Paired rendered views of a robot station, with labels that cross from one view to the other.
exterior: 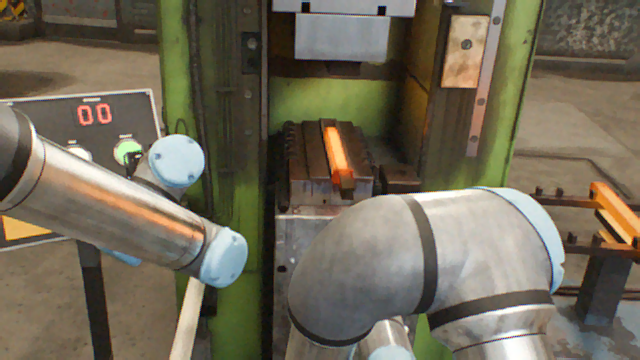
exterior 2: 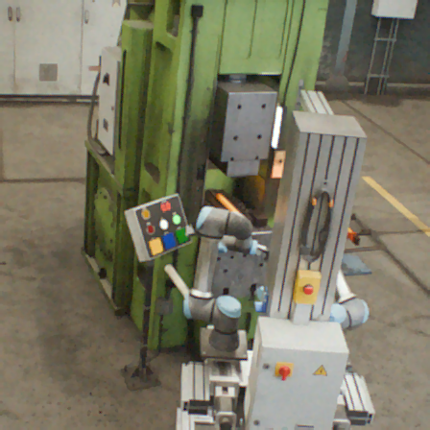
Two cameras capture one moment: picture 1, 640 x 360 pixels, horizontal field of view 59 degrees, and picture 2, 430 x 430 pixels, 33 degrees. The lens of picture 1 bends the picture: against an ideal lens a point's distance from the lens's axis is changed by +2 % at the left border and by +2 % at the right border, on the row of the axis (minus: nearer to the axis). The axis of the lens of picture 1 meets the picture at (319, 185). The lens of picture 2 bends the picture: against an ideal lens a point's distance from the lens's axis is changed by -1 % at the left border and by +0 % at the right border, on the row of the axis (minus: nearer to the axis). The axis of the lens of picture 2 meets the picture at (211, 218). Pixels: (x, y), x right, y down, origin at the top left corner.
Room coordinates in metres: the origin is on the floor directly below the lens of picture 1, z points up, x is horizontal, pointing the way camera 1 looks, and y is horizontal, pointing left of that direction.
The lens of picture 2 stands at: (-2.34, 1.51, 2.85)
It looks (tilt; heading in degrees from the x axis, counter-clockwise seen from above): 26 degrees down; 339
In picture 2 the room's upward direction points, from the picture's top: 7 degrees clockwise
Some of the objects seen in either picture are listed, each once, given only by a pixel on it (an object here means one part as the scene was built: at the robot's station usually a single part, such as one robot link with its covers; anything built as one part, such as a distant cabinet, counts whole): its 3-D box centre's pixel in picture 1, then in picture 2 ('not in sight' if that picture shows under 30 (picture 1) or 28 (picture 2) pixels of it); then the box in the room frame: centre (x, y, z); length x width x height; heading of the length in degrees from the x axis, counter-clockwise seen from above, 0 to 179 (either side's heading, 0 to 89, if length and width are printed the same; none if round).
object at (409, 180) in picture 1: (398, 184); (257, 218); (1.28, -0.20, 0.95); 0.12 x 0.08 x 0.06; 5
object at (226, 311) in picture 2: not in sight; (226, 313); (0.27, 0.36, 0.98); 0.13 x 0.12 x 0.14; 59
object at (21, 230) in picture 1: (26, 217); (155, 246); (0.91, 0.54, 1.01); 0.07 x 0.05 x 0.07; 120
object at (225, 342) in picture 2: not in sight; (225, 333); (0.27, 0.36, 0.87); 0.15 x 0.15 x 0.10
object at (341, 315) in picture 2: not in sight; (332, 321); (0.13, -0.12, 0.98); 0.13 x 0.12 x 0.14; 107
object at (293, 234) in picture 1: (337, 237); (224, 245); (1.43, -0.06, 0.69); 0.56 x 0.38 x 0.45; 5
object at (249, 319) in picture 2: not in sight; (216, 305); (1.43, -0.06, 0.23); 0.55 x 0.37 x 0.47; 5
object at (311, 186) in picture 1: (324, 156); (221, 208); (1.41, -0.01, 0.96); 0.42 x 0.20 x 0.09; 5
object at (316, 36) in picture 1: (332, 22); (227, 155); (1.41, -0.01, 1.32); 0.42 x 0.20 x 0.10; 5
